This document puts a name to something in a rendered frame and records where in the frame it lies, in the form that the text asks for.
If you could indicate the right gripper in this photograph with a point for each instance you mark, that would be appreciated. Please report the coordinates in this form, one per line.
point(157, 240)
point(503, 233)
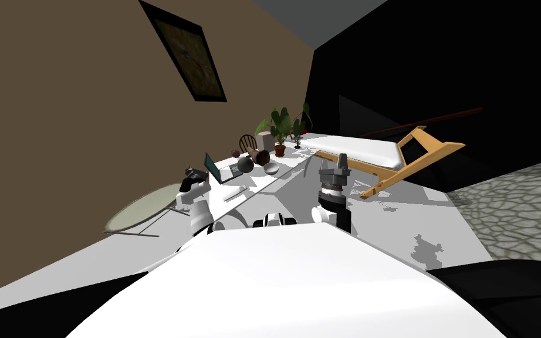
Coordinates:
point(334, 177)

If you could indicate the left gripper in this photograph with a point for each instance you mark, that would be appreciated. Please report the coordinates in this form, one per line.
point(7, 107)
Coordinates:
point(190, 180)

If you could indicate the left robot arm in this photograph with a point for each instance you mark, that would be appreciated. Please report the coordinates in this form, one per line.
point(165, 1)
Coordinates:
point(200, 211)

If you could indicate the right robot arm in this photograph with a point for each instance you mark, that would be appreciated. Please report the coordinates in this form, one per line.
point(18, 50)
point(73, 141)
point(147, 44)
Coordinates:
point(332, 203)

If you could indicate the open laptop with teal lid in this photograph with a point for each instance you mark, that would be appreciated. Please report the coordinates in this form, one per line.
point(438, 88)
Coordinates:
point(221, 172)

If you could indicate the wooden bed with white mattress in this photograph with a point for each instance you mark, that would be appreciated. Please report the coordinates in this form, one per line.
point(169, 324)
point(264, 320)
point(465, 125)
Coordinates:
point(369, 151)

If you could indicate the white desk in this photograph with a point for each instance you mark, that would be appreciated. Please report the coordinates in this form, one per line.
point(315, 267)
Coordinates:
point(289, 162)

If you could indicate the small dark green plant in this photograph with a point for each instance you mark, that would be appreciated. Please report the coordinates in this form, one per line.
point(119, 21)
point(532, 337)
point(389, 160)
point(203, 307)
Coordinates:
point(298, 129)

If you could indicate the pale green round table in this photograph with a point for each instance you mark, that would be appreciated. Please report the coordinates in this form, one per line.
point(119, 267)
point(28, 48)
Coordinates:
point(143, 209)

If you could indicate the grey ball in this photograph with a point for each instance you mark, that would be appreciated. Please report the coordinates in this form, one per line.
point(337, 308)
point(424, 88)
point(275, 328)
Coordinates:
point(245, 165)

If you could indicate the pale grey bowl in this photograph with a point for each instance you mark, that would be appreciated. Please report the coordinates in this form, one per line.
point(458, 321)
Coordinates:
point(271, 168)

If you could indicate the green plant in brown pot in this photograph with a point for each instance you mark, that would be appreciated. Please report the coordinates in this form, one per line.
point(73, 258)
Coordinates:
point(280, 126)

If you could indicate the brown wooden chair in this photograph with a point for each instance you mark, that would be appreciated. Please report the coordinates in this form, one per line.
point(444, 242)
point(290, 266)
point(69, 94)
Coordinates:
point(248, 141)

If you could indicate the green plant in pale pot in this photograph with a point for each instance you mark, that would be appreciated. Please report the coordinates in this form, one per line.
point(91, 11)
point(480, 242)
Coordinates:
point(266, 141)

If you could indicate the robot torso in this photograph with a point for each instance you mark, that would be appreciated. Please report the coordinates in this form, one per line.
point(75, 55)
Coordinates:
point(280, 281)

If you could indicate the black framed wall picture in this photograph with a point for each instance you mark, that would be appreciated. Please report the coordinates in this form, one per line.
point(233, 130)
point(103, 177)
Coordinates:
point(188, 54)

